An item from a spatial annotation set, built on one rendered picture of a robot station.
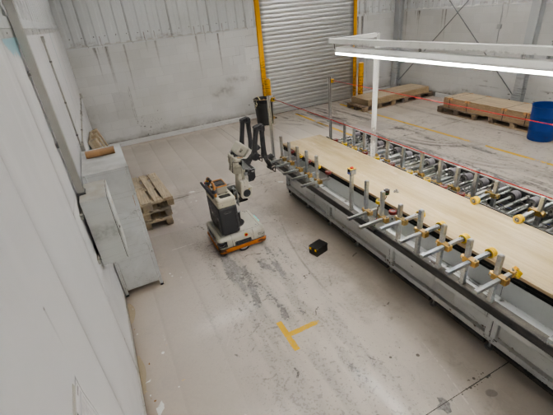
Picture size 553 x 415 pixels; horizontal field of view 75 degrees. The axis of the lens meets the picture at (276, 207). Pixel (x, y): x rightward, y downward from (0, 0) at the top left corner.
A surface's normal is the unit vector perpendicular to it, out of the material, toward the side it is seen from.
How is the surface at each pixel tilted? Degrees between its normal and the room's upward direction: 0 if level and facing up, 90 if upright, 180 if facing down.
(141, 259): 90
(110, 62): 90
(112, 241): 90
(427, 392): 0
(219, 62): 90
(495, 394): 0
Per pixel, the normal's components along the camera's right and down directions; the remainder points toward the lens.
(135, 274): 0.44, 0.40
